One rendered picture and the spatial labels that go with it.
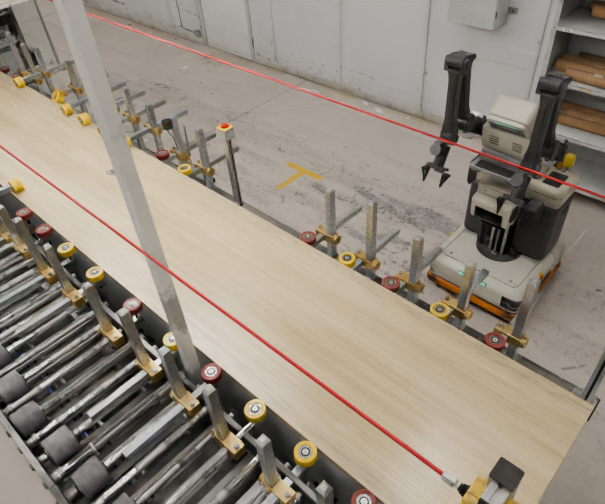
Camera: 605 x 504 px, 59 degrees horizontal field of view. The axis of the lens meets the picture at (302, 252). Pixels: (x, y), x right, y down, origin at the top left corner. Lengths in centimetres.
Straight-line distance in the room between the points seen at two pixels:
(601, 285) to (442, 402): 215
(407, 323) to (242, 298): 72
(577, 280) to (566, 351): 63
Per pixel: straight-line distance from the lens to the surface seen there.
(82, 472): 214
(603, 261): 417
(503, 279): 340
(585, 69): 434
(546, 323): 362
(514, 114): 279
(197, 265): 258
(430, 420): 200
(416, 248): 235
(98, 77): 150
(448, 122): 274
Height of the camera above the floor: 261
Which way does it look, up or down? 42 degrees down
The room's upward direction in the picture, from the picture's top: 5 degrees counter-clockwise
